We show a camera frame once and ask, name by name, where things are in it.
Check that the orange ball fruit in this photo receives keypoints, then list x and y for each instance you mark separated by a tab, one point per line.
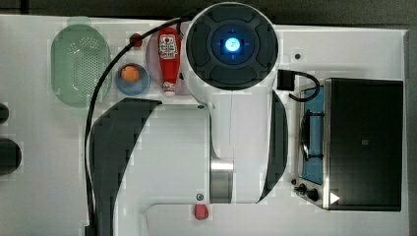
130	74

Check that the black toaster oven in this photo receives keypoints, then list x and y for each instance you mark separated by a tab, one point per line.
350	145

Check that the grey round plate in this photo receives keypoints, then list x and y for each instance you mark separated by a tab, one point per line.
154	70

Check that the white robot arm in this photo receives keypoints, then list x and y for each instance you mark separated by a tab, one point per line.
229	146

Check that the small red strawberry toy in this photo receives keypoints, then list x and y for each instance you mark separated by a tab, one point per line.
136	40

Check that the blue bowl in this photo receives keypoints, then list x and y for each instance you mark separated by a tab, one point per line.
137	88

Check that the red ketchup bottle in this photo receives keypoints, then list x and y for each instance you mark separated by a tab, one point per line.
169	48

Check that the green perforated colander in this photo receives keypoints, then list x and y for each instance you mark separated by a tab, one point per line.
79	56

